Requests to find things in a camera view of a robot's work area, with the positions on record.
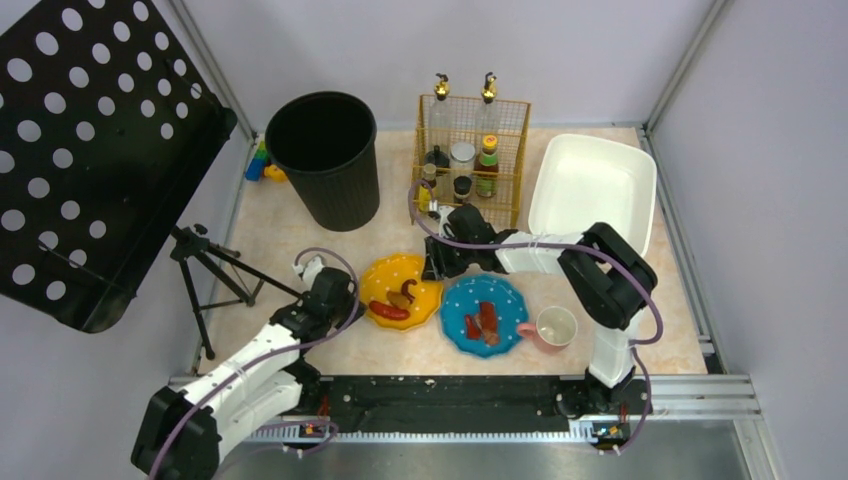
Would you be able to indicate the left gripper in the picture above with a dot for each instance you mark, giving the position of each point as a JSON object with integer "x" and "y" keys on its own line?
{"x": 341, "y": 291}

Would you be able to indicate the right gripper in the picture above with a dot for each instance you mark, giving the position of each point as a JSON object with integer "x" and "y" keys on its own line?
{"x": 439, "y": 257}

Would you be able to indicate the yellow dotted plate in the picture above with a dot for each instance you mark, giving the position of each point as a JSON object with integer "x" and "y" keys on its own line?
{"x": 388, "y": 274}

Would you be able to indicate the small yellow label bottle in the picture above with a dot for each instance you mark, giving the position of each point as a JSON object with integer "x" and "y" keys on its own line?
{"x": 428, "y": 189}

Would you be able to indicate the small black cap bottle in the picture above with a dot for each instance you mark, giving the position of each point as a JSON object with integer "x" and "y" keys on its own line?
{"x": 462, "y": 186}

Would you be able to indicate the black lid glass shaker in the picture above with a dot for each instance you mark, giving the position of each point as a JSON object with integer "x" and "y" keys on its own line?
{"x": 438, "y": 158}

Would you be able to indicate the sauce bottle yellow cap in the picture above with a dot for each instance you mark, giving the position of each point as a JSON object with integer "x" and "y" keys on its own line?
{"x": 487, "y": 167}

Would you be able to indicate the silver lid jar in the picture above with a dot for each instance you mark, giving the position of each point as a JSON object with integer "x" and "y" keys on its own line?
{"x": 462, "y": 159}

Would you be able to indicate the glass oil bottle clear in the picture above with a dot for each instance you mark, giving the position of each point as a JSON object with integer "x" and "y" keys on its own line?
{"x": 440, "y": 116}

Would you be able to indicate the glass oil bottle brown liquid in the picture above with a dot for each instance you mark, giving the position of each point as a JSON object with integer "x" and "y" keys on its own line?
{"x": 489, "y": 112}

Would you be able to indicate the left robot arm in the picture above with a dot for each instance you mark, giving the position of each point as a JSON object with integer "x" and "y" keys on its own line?
{"x": 187, "y": 432}

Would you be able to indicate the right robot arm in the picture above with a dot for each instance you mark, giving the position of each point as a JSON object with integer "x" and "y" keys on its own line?
{"x": 611, "y": 280}

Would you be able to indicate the dark curved sausage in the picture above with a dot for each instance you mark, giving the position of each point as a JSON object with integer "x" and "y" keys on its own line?
{"x": 406, "y": 290}

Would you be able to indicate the blue dotted plate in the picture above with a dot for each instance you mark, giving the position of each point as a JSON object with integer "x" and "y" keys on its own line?
{"x": 464, "y": 297}

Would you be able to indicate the red sausage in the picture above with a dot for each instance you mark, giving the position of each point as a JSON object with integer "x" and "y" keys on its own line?
{"x": 388, "y": 312}

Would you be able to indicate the brown food piece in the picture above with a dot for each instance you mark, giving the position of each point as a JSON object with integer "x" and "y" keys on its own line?
{"x": 398, "y": 300}

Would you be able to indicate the red meat pieces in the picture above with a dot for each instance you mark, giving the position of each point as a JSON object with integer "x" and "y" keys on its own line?
{"x": 483, "y": 325}

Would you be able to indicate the pink mug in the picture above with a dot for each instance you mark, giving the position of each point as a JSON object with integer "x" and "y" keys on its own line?
{"x": 553, "y": 331}

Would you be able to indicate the black tripod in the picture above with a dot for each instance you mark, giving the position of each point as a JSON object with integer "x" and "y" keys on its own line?
{"x": 225, "y": 265}

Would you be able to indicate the colourful toy blocks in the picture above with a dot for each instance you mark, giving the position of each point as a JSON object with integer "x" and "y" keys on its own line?
{"x": 261, "y": 167}

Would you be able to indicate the black ribbed trash bin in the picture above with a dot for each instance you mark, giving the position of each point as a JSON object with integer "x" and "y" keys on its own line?
{"x": 325, "y": 144}

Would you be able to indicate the white plastic tub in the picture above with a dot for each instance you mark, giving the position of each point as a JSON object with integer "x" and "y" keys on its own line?
{"x": 585, "y": 179}

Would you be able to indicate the black perforated stand panel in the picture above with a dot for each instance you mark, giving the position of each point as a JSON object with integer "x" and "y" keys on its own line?
{"x": 107, "y": 130}

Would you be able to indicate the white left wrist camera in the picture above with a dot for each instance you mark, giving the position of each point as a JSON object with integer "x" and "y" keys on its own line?
{"x": 308, "y": 271}

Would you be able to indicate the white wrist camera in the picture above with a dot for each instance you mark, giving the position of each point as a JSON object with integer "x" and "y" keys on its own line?
{"x": 308, "y": 271}
{"x": 439, "y": 214}

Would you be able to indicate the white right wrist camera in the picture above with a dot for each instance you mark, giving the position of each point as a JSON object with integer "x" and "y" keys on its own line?
{"x": 439, "y": 214}

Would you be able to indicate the gold wire basket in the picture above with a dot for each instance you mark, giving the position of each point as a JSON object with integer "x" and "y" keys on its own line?
{"x": 509, "y": 123}

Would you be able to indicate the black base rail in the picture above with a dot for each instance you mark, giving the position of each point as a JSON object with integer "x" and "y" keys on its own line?
{"x": 455, "y": 404}

